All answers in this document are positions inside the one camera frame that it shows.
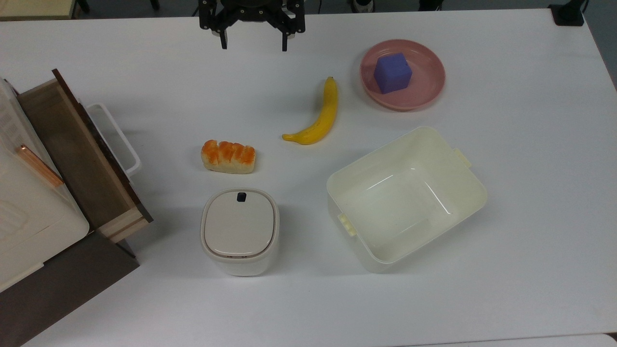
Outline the black table clamp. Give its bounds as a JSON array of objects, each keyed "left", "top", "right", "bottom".
[{"left": 548, "top": 0, "right": 587, "bottom": 27}]

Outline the toy bread loaf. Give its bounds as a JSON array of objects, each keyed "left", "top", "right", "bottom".
[{"left": 201, "top": 139, "right": 256, "bottom": 174}]

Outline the purple cube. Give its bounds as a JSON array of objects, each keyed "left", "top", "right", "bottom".
[{"left": 374, "top": 53, "right": 413, "bottom": 94}]

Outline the wooden side table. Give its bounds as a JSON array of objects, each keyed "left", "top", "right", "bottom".
[{"left": 0, "top": 0, "right": 80, "bottom": 21}]

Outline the cream plastic storage box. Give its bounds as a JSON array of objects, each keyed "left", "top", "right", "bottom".
[{"left": 0, "top": 77, "right": 91, "bottom": 293}]

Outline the pink plate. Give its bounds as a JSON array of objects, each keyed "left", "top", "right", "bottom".
[{"left": 360, "top": 39, "right": 446, "bottom": 112}]

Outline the cream plastic bin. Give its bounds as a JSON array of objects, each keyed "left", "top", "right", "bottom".
[{"left": 326, "top": 126, "right": 488, "bottom": 274}]

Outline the wooden drawer with white handle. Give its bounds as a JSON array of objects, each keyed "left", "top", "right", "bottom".
[{"left": 18, "top": 69, "right": 154, "bottom": 244}]

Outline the dark wood cabinet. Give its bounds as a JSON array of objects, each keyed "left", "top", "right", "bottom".
[{"left": 0, "top": 230, "right": 140, "bottom": 347}]

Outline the orange latch on box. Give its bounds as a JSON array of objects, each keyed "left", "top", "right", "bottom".
[{"left": 15, "top": 144, "right": 65, "bottom": 188}]

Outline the small white lidded trash can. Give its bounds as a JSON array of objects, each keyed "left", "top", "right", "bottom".
[{"left": 201, "top": 188, "right": 280, "bottom": 277}]

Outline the yellow toy banana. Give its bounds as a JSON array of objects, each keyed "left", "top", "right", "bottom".
[{"left": 282, "top": 76, "right": 339, "bottom": 145}]

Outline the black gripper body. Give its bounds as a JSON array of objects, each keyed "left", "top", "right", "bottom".
[{"left": 199, "top": 0, "right": 306, "bottom": 35}]

